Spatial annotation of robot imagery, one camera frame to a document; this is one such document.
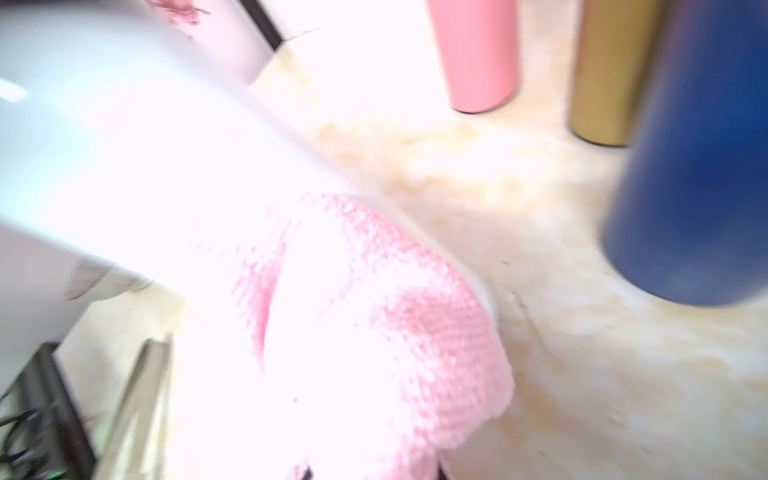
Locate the blue thermos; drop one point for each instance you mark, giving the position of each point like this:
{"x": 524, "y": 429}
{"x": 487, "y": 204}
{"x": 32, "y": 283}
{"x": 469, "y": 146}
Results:
{"x": 689, "y": 219}

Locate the white thermos black lid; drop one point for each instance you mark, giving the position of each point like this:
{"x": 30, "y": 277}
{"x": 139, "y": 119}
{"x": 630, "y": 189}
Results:
{"x": 120, "y": 140}

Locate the pink towel cloth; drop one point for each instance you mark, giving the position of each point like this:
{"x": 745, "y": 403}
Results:
{"x": 350, "y": 349}

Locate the pink thermos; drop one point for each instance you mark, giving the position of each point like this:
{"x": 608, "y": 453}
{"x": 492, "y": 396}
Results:
{"x": 478, "y": 43}

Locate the gold thermos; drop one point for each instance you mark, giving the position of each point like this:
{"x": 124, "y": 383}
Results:
{"x": 616, "y": 47}

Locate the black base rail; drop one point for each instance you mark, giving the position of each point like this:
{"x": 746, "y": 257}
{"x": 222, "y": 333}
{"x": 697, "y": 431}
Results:
{"x": 42, "y": 435}

